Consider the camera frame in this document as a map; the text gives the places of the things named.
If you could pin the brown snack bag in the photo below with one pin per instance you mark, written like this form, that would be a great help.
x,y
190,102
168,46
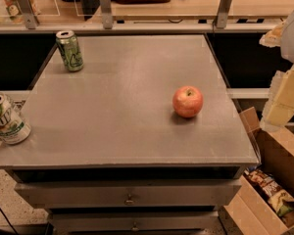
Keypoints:
x,y
263,181

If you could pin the white 7up can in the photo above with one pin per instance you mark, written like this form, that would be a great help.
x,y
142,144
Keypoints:
x,y
13,128

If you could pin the middle metal bracket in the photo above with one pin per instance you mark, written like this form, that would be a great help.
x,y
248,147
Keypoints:
x,y
106,12

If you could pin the grey lower drawer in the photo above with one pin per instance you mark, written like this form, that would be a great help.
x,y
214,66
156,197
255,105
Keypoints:
x,y
133,221

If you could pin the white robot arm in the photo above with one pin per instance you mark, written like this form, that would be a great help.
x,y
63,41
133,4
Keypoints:
x,y
287,41

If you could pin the red apple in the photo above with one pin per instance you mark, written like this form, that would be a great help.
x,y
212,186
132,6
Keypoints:
x,y
187,101

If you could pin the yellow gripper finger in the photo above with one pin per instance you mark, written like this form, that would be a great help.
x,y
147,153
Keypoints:
x,y
273,37
279,108

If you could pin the green soda can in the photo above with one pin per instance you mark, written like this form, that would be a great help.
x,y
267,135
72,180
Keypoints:
x,y
69,50

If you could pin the grey upper drawer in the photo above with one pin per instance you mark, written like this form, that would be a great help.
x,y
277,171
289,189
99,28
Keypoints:
x,y
137,193

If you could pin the left metal bracket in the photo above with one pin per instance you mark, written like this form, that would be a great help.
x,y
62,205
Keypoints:
x,y
30,19

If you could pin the grey drawer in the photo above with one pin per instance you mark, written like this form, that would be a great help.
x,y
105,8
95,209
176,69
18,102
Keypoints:
x,y
137,193
133,221

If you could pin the metal bracket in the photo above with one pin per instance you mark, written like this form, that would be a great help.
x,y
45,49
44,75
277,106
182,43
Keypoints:
x,y
30,19
106,12
222,14

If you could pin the green snack bag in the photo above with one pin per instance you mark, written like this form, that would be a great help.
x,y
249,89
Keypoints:
x,y
281,204

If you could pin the right metal bracket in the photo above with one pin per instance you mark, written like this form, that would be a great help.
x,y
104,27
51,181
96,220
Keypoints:
x,y
222,14

